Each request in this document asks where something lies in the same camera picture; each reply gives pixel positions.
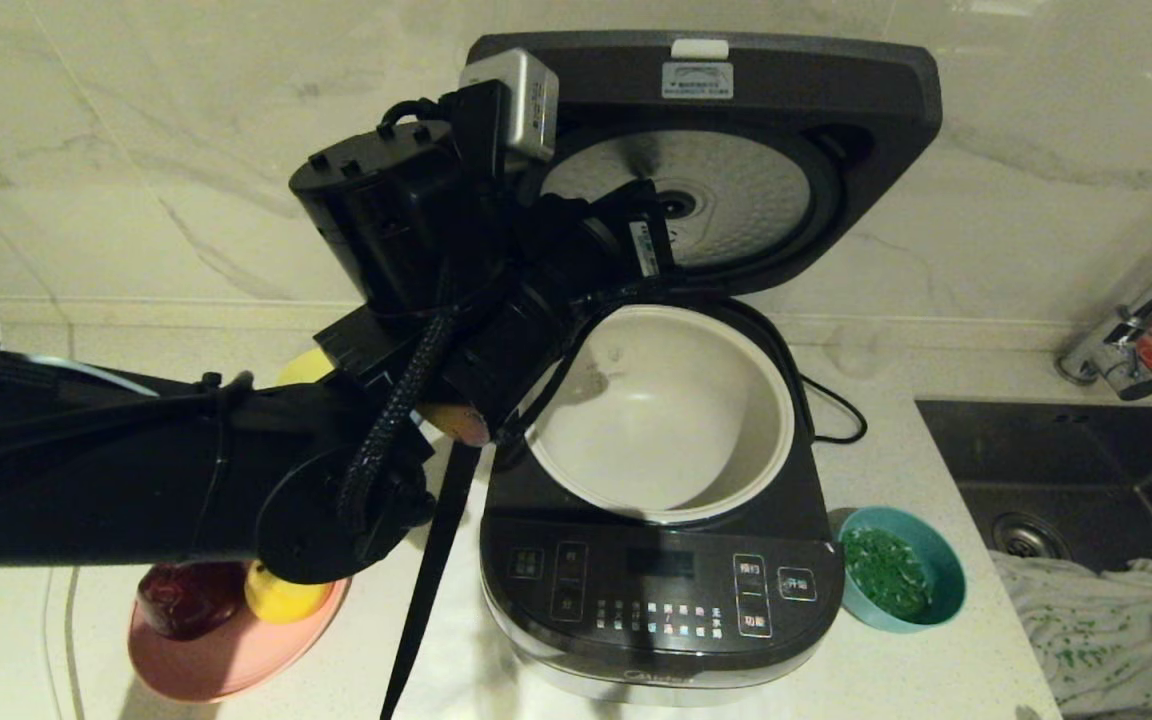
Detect black rice cooker lid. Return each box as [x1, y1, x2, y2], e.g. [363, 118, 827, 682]
[464, 30, 943, 297]

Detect green rice grains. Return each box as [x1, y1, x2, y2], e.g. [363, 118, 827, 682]
[842, 527, 934, 619]

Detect teal bowl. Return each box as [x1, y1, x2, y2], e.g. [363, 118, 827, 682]
[838, 505, 966, 633]

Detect white inner pot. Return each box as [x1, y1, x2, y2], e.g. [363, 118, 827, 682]
[526, 305, 795, 526]

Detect yellow bowl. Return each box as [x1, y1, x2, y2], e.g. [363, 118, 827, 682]
[276, 347, 339, 388]

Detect black rice cooker body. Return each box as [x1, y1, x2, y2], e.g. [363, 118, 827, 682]
[480, 290, 845, 707]

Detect flat black strip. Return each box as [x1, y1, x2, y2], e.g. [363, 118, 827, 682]
[381, 440, 485, 720]

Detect yellow pear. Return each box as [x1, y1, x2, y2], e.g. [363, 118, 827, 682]
[244, 560, 333, 625]

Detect steel sink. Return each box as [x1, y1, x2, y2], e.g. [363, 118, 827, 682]
[914, 400, 1152, 717]

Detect sink drain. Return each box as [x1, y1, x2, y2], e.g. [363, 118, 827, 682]
[991, 513, 1072, 561]

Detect red apple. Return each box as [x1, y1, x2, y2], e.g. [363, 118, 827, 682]
[136, 562, 247, 641]

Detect chrome faucet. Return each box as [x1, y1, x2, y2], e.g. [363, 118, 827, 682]
[1053, 220, 1152, 403]

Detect pink plate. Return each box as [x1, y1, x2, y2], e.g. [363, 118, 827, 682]
[128, 575, 352, 701]

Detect white cloth with green specks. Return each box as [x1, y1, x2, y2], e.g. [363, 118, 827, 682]
[991, 550, 1152, 717]

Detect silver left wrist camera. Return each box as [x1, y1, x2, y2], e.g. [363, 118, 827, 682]
[441, 48, 559, 181]

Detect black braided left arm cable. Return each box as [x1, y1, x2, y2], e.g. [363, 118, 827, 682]
[336, 300, 459, 533]

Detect black power cord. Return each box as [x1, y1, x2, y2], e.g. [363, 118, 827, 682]
[804, 378, 867, 445]

